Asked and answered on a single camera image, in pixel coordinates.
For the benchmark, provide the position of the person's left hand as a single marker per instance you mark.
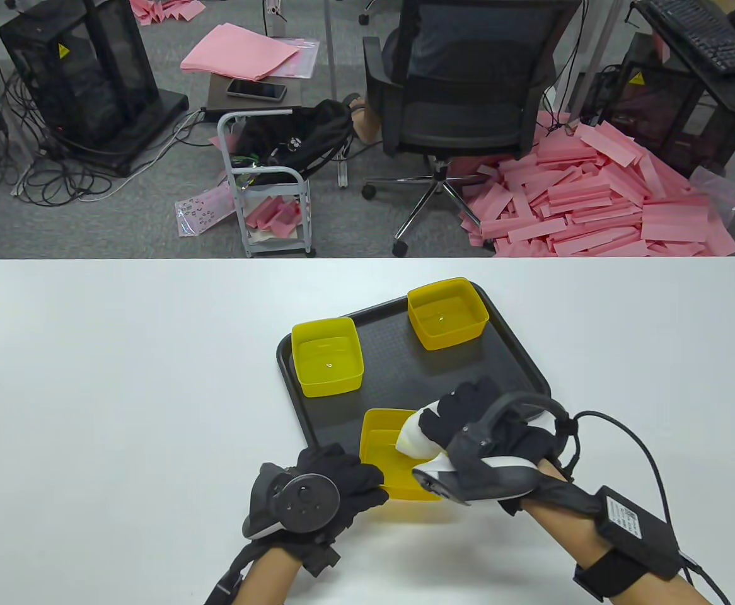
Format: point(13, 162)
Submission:
point(348, 485)

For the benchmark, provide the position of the person's right hand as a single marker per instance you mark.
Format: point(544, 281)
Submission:
point(456, 416)

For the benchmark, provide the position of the yellow plastic food container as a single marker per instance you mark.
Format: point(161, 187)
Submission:
point(446, 315)
point(380, 454)
point(326, 362)

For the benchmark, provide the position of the white yellow-edged dish cloth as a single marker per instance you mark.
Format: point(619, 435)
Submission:
point(415, 438)

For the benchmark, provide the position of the person's left forearm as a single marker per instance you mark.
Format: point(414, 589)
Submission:
point(276, 576)

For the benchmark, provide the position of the person's right forearm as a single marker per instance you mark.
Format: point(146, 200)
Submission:
point(569, 548)

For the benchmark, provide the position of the grey left hand controller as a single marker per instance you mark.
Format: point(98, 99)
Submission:
point(298, 501)

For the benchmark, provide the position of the grey hand controller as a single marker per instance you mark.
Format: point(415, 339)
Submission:
point(298, 501)
point(493, 479)

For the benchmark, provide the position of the black plastic tray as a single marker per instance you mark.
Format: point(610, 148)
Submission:
point(405, 372)

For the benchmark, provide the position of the grey right hand controller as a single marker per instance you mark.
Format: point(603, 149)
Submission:
point(493, 479)

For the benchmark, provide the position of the pile of pink foam strips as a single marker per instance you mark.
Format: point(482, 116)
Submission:
point(594, 201)

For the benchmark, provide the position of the small bunch of pink strips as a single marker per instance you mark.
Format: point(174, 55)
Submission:
point(273, 214)

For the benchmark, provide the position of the black mesh office chair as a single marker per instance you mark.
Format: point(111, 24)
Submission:
point(468, 120)

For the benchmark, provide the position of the printed clear plastic bag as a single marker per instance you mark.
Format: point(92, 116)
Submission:
point(200, 211)

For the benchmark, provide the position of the black backpack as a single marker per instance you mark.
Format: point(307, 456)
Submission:
point(304, 138)

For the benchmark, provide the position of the white rolling cart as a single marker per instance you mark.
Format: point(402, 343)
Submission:
point(235, 189)

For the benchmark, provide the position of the crumpled clear plastic bag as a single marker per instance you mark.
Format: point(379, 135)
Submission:
point(720, 189)

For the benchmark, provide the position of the black mesh equipment cabinet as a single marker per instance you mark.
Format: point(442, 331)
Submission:
point(77, 82)
point(657, 107)

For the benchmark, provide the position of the white desk leg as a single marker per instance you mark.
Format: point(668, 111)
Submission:
point(331, 63)
point(601, 38)

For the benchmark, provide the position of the black smartphone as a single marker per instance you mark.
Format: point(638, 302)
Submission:
point(257, 90)

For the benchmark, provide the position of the flat clear plastic sleeve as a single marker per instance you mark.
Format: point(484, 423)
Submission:
point(304, 60)

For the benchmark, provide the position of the stack of pink sheets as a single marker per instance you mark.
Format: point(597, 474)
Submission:
point(241, 53)

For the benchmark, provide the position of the black keyboard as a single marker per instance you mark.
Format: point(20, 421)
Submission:
point(701, 31)

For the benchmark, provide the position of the scattered pink paper strips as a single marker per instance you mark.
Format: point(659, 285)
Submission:
point(166, 9)

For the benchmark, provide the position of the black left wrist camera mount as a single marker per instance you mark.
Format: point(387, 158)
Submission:
point(229, 580)

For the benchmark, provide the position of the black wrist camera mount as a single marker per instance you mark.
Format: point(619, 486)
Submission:
point(635, 523)
point(229, 580)

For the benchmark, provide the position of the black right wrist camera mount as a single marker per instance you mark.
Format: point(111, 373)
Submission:
point(635, 523)

